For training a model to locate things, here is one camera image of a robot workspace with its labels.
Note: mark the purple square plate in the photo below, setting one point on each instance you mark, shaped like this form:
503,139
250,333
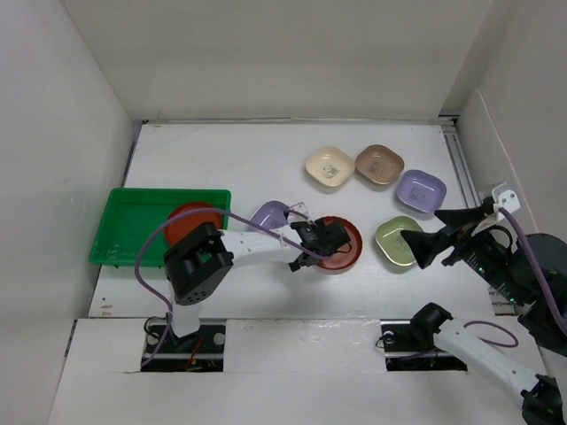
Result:
421,191
273,214

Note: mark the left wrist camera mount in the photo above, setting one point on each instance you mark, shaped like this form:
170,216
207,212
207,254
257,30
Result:
296,216

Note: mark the green square panda plate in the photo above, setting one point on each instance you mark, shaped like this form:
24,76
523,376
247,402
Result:
392,244

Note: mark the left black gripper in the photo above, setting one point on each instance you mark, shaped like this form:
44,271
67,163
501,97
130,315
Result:
315,225

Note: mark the brown square panda plate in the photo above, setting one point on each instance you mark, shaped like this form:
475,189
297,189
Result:
379,164

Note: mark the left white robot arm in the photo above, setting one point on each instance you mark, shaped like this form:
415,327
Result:
196,266

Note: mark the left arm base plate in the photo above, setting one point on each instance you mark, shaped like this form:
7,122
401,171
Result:
200,352

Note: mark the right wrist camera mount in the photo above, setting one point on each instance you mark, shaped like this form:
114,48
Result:
501,196

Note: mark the green plastic bin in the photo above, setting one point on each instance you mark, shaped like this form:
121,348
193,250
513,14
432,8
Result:
131,214

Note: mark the cream square panda plate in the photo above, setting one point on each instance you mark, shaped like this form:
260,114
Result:
330,166

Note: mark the red round plate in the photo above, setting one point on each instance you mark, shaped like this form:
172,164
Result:
348,253
176,231

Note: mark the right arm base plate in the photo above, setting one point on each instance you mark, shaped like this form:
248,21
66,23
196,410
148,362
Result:
404,353

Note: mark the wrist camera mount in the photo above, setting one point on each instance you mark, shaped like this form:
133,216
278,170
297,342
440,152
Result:
296,216
501,196

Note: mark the aluminium rail right side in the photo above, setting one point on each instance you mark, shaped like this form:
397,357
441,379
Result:
456,153

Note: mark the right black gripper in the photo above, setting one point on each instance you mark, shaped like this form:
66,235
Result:
425,244

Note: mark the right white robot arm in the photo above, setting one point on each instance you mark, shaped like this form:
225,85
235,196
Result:
541,398

